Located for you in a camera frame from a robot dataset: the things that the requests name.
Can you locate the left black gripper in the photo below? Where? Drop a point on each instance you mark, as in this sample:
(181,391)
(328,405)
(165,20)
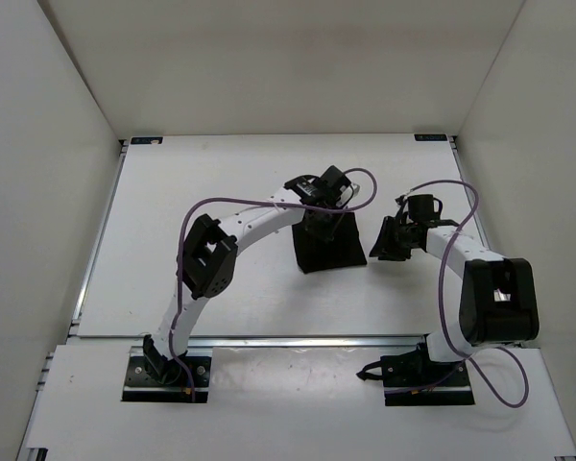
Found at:
(324,233)

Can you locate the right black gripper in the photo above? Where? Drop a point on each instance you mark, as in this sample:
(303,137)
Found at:
(385,250)

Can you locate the black skirt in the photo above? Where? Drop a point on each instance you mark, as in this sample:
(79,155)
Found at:
(344,250)

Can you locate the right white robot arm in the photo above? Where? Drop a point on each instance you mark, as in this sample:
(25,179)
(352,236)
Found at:
(484,298)

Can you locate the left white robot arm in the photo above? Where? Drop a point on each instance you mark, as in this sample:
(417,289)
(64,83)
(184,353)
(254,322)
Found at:
(209,247)

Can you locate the right blue label sticker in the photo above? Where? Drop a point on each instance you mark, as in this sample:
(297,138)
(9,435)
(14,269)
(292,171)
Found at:
(430,137)

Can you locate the blue label sticker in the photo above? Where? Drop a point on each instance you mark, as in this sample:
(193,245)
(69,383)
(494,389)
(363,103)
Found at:
(430,137)
(146,140)

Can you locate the left blue label sticker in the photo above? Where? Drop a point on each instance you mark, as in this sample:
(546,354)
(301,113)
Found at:
(146,140)

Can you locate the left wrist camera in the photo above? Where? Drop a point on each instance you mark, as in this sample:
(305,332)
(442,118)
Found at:
(336,185)

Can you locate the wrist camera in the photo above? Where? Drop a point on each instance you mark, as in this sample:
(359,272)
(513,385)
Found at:
(336,185)
(418,208)

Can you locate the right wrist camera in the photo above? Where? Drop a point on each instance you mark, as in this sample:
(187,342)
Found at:
(418,208)

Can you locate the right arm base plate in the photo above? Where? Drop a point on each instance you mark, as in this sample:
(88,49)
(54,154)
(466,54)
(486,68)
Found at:
(412,379)

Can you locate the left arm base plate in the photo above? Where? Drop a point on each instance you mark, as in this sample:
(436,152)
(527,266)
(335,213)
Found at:
(141,384)

